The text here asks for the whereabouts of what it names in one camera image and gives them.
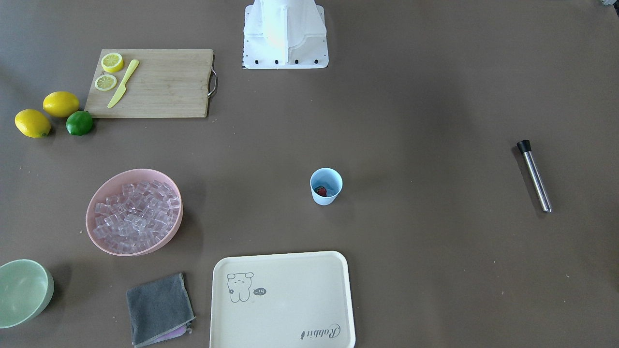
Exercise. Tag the light blue plastic cup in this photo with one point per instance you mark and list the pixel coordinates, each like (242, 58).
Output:
(326, 184)

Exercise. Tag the red strawberry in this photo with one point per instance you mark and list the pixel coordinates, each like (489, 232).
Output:
(321, 191)

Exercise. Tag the steel muddler black tip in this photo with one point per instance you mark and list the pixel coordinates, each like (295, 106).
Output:
(525, 150)

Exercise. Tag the pink bowl of ice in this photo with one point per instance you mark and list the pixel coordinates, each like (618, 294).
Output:
(134, 213)

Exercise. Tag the cream rabbit tray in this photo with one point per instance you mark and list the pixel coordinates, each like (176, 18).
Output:
(292, 300)

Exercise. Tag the wooden cutting board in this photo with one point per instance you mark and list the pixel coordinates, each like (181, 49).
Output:
(166, 83)

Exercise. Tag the grey folded cloth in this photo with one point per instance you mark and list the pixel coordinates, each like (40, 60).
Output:
(159, 310)

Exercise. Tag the yellow plastic knife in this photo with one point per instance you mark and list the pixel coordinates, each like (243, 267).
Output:
(121, 89)

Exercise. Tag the lemon slice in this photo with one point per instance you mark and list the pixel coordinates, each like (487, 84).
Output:
(105, 82)
(112, 62)

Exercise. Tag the green lime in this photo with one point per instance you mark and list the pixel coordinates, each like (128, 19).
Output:
(79, 123)

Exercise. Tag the yellow lemon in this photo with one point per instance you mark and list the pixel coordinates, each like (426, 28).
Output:
(32, 123)
(61, 104)

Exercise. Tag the mint green bowl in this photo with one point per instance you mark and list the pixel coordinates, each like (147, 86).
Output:
(26, 288)

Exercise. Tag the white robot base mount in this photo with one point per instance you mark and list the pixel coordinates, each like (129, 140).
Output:
(285, 34)

